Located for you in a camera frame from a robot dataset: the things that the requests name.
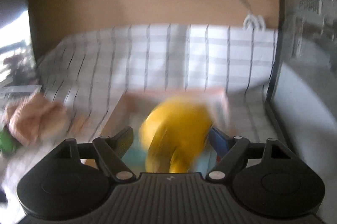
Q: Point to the black monitor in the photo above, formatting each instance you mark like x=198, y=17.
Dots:
x=18, y=66

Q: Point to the blue face mask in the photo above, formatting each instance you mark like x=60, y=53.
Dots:
x=205, y=162

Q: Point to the yellow rubber toy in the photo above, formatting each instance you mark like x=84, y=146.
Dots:
x=174, y=135

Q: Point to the blue tissue pack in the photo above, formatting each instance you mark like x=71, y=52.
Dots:
x=135, y=158

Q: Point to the pink striped towel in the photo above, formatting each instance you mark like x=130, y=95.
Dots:
x=34, y=118

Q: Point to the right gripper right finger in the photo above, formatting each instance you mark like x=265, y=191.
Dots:
x=231, y=150

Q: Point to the green plush toy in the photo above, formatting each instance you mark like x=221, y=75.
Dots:
x=7, y=142

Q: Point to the pink cardboard box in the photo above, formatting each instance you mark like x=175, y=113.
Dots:
x=134, y=107

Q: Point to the glass side computer case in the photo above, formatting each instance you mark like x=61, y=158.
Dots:
x=302, y=93

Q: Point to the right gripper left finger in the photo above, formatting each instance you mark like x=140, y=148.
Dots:
x=110, y=151

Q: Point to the white black grid tablecloth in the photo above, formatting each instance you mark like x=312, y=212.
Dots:
x=88, y=72

